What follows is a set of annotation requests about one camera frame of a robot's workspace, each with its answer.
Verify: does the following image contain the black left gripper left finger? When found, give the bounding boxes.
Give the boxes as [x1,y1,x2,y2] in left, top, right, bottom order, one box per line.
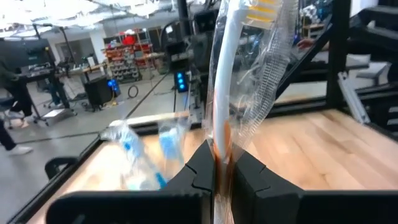
[45,139,216,224]

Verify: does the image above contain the black table clamp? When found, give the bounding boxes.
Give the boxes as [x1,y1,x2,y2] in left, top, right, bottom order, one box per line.
[44,156,79,180]

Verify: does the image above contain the coiled black floor cable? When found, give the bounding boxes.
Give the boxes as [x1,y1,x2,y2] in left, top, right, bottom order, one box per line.
[127,84,140,100]

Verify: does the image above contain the black rolling desk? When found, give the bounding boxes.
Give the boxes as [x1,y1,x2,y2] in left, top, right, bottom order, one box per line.
[0,37,78,126]

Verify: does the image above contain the blue toothbrush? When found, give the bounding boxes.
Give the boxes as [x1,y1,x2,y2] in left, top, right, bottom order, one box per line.
[99,119,169,191]
[156,119,191,175]

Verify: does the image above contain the person's hand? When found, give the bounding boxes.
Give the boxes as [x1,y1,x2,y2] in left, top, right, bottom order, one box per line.
[296,36,331,52]

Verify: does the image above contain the person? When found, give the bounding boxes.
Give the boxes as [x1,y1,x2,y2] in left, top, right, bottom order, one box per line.
[0,57,34,156]

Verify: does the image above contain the orange toothbrush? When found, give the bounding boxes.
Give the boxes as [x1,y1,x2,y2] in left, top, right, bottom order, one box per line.
[202,0,300,224]

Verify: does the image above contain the red parts bin shelf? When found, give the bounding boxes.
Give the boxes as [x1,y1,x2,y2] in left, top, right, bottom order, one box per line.
[103,28,157,84]

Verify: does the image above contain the computer tower blue lights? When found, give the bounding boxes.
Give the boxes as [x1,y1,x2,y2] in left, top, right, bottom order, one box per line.
[173,70,189,94]

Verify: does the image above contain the black aluminium rig frame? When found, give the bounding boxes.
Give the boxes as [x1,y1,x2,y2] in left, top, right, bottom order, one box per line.
[6,0,398,224]

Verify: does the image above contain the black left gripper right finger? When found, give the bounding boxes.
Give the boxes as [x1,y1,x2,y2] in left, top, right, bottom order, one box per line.
[231,151,398,224]

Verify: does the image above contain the black computer tower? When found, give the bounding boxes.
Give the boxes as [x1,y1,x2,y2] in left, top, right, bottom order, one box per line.
[83,75,122,110]

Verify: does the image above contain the silver aluminium extrusion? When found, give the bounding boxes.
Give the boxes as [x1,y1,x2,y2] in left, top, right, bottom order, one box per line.
[336,70,371,124]

